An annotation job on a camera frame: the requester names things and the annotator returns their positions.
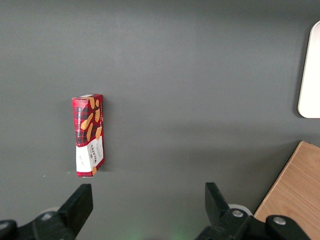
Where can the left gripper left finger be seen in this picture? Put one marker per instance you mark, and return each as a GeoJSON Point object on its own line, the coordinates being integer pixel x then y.
{"type": "Point", "coordinates": [72, 210]}

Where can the cream plastic tray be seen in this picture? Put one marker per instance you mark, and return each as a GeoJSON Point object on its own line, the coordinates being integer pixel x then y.
{"type": "Point", "coordinates": [311, 75]}

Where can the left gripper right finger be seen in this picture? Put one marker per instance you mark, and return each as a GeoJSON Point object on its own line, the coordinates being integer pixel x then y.
{"type": "Point", "coordinates": [217, 210]}

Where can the oak wooden cabinet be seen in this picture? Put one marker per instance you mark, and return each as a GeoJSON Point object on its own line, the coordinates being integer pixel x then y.
{"type": "Point", "coordinates": [295, 190]}

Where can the red tartan shortbread box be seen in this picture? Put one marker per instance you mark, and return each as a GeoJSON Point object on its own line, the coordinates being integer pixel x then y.
{"type": "Point", "coordinates": [88, 135]}

